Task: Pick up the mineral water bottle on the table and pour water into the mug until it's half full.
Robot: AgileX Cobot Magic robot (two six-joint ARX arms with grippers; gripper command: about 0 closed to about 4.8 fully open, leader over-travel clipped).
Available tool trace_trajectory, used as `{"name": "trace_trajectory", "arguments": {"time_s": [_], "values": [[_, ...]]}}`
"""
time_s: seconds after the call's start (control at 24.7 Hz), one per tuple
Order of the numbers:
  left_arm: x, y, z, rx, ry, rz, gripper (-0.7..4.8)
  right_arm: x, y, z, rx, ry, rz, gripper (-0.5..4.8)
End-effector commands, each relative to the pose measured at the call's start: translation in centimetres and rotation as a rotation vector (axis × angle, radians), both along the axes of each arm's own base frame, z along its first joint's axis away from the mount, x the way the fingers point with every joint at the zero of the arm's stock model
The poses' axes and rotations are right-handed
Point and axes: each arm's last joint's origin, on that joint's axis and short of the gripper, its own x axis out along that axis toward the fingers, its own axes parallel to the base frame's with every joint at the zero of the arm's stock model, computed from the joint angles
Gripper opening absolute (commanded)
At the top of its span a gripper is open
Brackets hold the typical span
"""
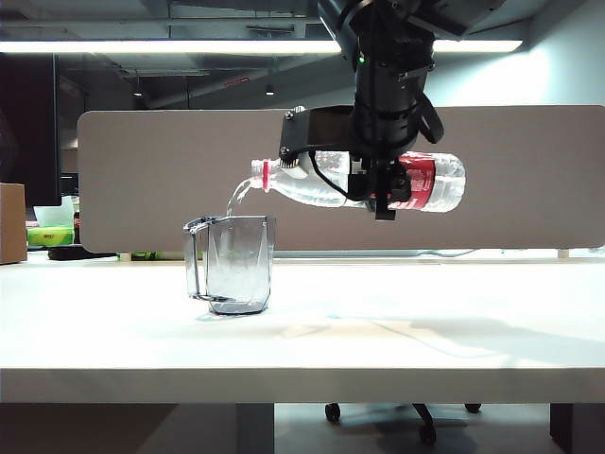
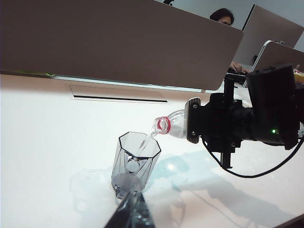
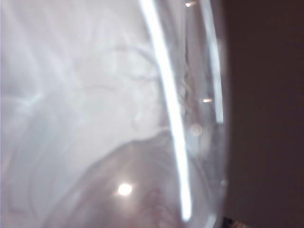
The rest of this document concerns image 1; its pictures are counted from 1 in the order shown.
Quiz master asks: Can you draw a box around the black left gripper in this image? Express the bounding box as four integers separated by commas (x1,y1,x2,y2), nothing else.
349,106,422,222

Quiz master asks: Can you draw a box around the clear red-label water bottle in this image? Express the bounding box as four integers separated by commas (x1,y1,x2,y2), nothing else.
250,149,468,214

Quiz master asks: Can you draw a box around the grey transparent faceted mug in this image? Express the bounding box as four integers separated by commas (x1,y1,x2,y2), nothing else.
181,215,277,317

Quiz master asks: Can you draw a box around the black office chair base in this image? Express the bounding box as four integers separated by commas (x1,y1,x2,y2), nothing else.
323,402,483,446

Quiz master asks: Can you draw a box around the brown desk divider panel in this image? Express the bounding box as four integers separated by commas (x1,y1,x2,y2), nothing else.
76,104,605,255

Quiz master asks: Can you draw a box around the grey table leg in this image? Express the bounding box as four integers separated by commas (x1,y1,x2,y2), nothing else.
235,403,276,454
549,403,605,454

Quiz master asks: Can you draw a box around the long ceiling light strip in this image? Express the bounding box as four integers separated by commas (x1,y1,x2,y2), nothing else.
0,40,524,55

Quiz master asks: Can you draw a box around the black monitor base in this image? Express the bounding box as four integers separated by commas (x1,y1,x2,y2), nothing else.
46,247,118,262

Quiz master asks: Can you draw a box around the green tissue box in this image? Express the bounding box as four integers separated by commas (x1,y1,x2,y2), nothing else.
26,225,76,249

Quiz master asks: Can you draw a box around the dark computer monitor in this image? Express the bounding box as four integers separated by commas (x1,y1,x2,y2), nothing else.
0,54,63,210

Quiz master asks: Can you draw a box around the brown cardboard box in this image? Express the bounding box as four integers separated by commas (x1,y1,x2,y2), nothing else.
0,183,28,266

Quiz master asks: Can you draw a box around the black camera cable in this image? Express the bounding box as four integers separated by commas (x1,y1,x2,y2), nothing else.
309,149,374,203

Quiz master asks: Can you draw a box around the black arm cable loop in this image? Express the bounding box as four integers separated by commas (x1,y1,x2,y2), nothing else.
414,89,446,145

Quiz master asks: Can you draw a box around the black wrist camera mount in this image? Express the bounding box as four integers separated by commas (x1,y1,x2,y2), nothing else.
278,106,355,170

